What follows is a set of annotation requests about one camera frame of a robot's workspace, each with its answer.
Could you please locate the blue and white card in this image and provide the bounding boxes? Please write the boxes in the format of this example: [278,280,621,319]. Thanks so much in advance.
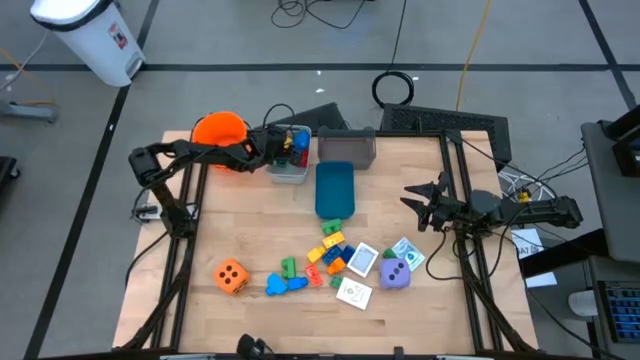
[346,241,381,279]

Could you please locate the white paper sheet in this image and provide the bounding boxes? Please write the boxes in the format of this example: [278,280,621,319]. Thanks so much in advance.
[524,271,558,290]

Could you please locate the black floor object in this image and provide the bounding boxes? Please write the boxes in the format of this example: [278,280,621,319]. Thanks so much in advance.
[0,156,22,201]

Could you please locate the dark grey translucent bin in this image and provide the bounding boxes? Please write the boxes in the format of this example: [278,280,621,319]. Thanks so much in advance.
[317,125,377,171]

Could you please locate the black box on desk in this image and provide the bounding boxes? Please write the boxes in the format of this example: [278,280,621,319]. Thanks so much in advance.
[602,103,640,178]

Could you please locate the red orange toy brick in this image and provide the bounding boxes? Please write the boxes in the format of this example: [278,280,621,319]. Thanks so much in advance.
[304,263,325,288]

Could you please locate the grey stand foot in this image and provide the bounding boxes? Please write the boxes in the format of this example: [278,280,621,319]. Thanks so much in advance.
[0,99,58,124]

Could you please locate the black coiled cable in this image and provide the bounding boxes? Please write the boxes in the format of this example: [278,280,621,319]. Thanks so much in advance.
[371,0,416,108]

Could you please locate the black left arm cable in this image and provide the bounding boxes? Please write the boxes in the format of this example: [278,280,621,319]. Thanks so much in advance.
[124,232,169,287]

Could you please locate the yellow hanging cable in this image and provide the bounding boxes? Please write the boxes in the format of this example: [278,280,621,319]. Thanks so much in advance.
[455,0,495,113]

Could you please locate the white card with print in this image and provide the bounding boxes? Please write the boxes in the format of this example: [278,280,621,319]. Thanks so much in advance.
[335,277,374,311]

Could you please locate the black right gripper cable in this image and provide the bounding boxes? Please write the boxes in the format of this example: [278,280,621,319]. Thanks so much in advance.
[426,225,476,281]

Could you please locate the orange foam die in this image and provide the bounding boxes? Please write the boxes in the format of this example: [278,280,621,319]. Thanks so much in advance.
[213,258,251,296]

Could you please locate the teal plastic tray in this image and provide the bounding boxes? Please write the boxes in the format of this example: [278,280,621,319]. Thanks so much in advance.
[314,161,357,220]

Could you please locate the black wedge panel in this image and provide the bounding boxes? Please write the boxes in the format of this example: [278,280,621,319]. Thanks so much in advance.
[253,101,350,133]

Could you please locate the white printed paper label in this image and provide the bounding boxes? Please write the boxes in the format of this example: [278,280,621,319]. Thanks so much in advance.
[510,227,545,260]

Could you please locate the orange pumpkin face bucket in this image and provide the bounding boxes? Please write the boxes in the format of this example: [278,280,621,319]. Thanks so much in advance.
[191,110,250,169]

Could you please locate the white cables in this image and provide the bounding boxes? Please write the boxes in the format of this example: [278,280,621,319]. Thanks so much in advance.
[498,168,557,202]

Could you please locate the purple foam die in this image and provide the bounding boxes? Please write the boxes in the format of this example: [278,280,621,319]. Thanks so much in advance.
[378,257,412,291]

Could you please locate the black desk bar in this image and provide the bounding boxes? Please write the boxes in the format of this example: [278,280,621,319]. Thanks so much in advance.
[519,228,609,279]

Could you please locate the black cable bundle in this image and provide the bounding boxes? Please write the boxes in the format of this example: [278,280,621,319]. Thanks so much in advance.
[271,0,369,30]

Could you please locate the black perforated metal case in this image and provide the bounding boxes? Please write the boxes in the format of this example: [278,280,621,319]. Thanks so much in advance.
[380,103,513,165]

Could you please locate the white rounded object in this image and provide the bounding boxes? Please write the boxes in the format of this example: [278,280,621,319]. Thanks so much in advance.
[567,289,600,318]

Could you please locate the grey side desk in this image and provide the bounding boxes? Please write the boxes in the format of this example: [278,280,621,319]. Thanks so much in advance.
[580,119,640,265]

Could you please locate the white pedal trash can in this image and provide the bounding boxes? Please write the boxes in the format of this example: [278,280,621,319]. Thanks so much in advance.
[29,0,147,88]

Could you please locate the light grey plastic bin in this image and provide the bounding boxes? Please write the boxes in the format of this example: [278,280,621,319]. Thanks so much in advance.
[266,124,312,185]

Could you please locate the backlit keyboard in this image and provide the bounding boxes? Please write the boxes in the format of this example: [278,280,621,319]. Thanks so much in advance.
[596,279,640,345]

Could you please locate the teal and white card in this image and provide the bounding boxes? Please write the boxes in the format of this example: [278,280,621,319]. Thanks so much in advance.
[390,236,427,272]

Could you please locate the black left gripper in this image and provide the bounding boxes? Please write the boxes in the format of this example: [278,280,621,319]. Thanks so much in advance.
[247,127,303,170]

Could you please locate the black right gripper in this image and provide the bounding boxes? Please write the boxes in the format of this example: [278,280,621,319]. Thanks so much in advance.
[399,171,475,233]

